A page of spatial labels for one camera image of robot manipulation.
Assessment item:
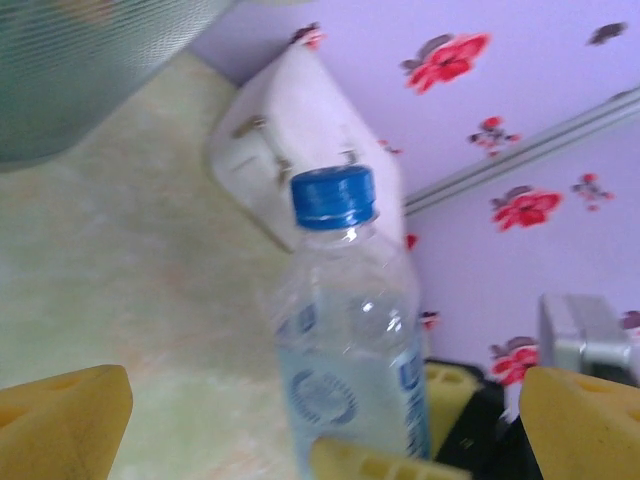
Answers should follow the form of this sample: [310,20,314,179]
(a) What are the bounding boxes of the aluminium frame post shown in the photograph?
[402,89,640,215]

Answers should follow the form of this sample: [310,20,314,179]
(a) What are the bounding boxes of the white zip case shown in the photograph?
[202,42,412,255]

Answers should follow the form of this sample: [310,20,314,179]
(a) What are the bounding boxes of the soda water bottle blue cap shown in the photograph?
[273,164,434,480]

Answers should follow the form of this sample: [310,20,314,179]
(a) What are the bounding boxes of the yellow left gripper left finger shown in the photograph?
[0,363,134,480]

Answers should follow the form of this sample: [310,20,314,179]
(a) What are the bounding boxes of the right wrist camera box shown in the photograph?
[537,292,640,387]

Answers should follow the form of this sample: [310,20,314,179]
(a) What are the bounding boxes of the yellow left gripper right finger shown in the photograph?
[518,367,640,480]

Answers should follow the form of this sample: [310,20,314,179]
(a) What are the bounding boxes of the green translucent trash bin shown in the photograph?
[0,0,237,175]

